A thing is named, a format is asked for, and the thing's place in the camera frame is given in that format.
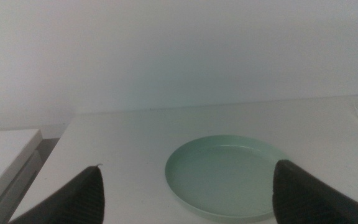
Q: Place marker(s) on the pale green shallow bowl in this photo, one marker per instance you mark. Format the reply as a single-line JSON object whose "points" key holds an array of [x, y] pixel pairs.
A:
{"points": [[222, 177]]}

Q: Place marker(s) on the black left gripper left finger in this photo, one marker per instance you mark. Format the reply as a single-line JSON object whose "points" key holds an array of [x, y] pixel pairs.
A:
{"points": [[79, 199]]}

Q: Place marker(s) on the white side table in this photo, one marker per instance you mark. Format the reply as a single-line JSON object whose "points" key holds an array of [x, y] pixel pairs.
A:
{"points": [[2, 152]]}

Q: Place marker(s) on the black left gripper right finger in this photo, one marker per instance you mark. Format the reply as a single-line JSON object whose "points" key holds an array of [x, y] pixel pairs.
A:
{"points": [[303, 199]]}

